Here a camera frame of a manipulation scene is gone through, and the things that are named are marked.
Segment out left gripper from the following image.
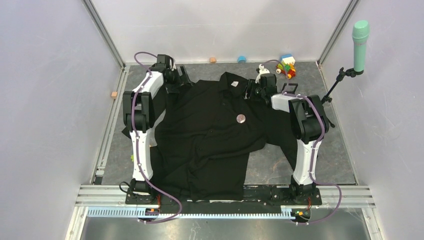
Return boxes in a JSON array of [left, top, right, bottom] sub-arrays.
[[163, 65, 192, 95]]

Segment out round silver brooch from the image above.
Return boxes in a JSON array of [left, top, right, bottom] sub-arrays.
[[236, 114, 247, 124]]

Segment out black shirt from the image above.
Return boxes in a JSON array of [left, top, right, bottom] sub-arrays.
[[150, 72, 297, 200]]

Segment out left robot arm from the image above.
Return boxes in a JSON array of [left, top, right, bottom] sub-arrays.
[[122, 54, 194, 204]]

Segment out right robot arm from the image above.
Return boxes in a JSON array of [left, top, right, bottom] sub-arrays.
[[246, 73, 328, 204]]

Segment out black brooch display box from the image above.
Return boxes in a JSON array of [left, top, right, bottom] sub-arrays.
[[281, 83, 299, 95]]

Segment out blue cap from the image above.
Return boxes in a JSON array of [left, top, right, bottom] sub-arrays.
[[237, 55, 247, 64]]

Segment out colourful toy block car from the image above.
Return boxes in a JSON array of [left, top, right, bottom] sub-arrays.
[[275, 54, 296, 79]]

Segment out black tripod microphone stand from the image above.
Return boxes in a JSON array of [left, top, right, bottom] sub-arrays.
[[320, 67, 365, 129]]

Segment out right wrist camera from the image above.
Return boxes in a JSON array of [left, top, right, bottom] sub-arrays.
[[255, 63, 270, 84]]

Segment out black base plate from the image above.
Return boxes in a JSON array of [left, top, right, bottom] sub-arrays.
[[118, 181, 323, 215]]

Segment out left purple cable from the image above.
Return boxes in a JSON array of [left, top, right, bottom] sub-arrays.
[[130, 51, 183, 225]]

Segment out white toothed rail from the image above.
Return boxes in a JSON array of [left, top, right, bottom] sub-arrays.
[[86, 206, 295, 220]]

